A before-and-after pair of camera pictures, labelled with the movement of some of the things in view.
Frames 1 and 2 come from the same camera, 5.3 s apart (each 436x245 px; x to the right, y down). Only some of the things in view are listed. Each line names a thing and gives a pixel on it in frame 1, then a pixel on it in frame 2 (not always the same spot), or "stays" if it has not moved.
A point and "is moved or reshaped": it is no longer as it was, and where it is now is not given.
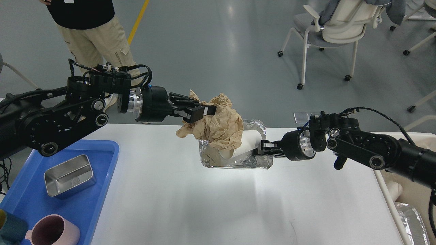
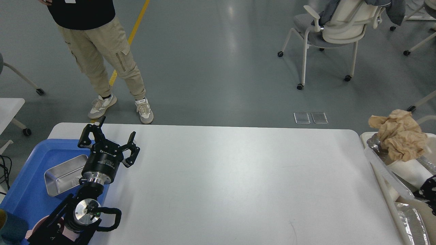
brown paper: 226,127 to 401,134
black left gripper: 151,103 to 105,156
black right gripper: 296,145 to 427,193
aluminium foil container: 211,157 is moved or reshaped
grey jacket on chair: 395,10 stays
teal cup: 13,228 stays
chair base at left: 21,75 stays
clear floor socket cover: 304,117 stays
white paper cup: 250,140 is moved or reshaped
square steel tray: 69,177 stays
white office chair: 346,25 stays
